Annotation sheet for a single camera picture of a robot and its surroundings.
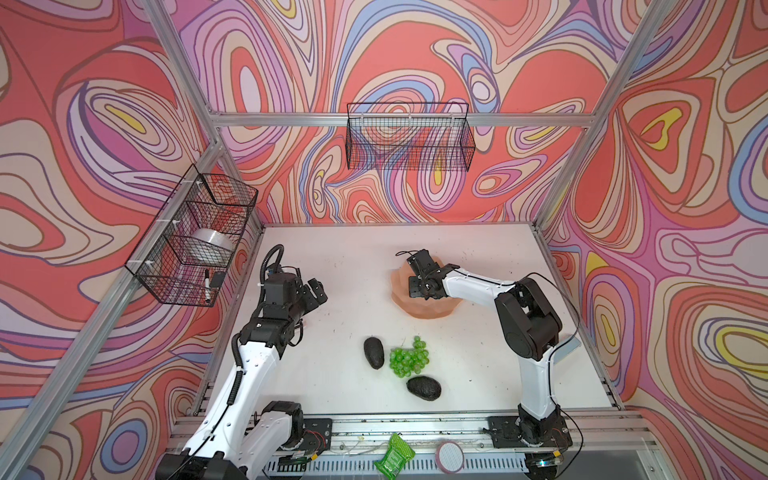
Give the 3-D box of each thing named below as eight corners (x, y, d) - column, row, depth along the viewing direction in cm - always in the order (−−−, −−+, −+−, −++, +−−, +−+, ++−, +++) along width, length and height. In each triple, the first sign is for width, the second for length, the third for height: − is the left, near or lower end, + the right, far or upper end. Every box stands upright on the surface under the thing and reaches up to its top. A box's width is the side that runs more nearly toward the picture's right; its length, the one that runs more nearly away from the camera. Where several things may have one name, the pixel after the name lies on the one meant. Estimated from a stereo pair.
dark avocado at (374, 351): (363, 369, 85) (362, 365, 82) (364, 342, 91) (363, 336, 87) (384, 369, 85) (384, 365, 82) (384, 342, 91) (384, 336, 87)
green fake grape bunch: (400, 383, 83) (400, 377, 78) (387, 359, 87) (387, 352, 83) (432, 365, 86) (435, 358, 82) (418, 342, 90) (420, 335, 86)
